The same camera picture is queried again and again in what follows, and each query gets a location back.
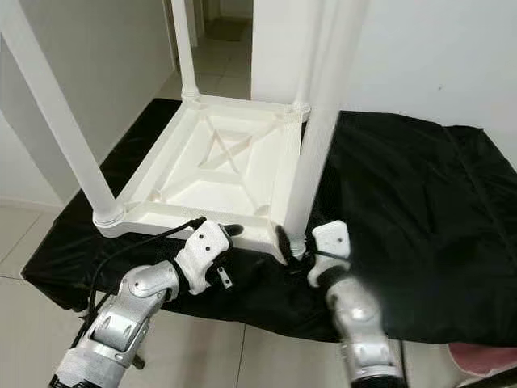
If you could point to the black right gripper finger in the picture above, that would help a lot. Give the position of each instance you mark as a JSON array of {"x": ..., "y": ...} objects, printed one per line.
[{"x": 283, "y": 241}]

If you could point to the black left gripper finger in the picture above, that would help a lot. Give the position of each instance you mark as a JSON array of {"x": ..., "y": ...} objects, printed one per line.
[{"x": 232, "y": 230}]

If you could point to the white plastic table top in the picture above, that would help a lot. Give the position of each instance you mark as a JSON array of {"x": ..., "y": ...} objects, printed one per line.
[{"x": 202, "y": 182}]

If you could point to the white plastic table leg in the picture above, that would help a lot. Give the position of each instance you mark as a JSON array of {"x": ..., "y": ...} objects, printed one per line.
[
  {"x": 307, "y": 56},
  {"x": 60, "y": 121},
  {"x": 327, "y": 105},
  {"x": 185, "y": 48}
]

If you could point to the pink round object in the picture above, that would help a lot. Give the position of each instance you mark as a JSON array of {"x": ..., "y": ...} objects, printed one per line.
[{"x": 485, "y": 358}]

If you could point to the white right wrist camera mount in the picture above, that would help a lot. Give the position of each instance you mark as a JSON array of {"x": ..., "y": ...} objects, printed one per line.
[{"x": 331, "y": 242}]

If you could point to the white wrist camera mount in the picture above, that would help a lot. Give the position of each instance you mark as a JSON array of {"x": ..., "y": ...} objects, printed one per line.
[
  {"x": 331, "y": 242},
  {"x": 202, "y": 250}
]

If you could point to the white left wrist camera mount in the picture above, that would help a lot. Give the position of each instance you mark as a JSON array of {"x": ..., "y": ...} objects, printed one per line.
[{"x": 202, "y": 250}]

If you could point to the white door frame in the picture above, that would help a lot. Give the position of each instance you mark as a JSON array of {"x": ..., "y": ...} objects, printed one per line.
[{"x": 179, "y": 28}]

